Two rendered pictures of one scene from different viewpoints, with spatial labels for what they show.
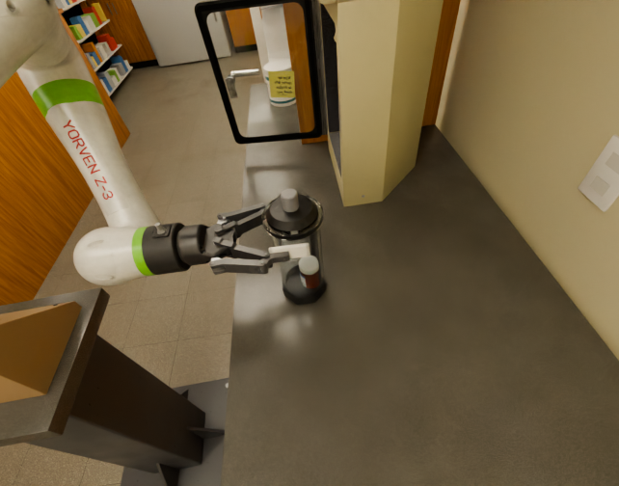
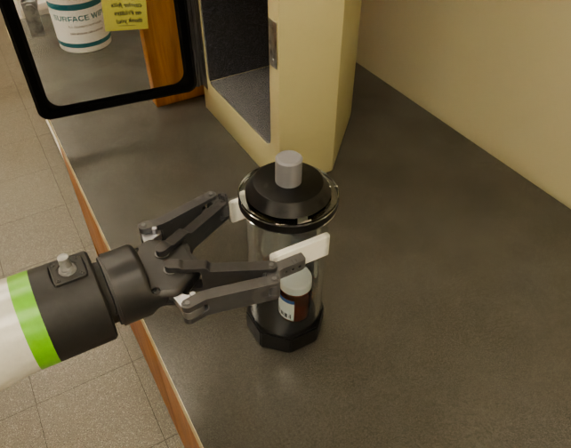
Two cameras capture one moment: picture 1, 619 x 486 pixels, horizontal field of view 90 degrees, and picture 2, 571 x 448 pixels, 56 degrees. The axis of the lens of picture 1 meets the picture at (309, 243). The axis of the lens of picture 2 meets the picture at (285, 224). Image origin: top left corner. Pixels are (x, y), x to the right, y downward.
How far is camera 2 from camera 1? 0.25 m
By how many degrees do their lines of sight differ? 22
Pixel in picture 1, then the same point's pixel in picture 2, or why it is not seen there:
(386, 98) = (337, 12)
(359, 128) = (302, 60)
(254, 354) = not seen: outside the picture
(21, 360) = not seen: outside the picture
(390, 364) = (468, 391)
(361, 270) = (356, 274)
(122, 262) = (3, 350)
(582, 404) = not seen: outside the picture
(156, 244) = (68, 296)
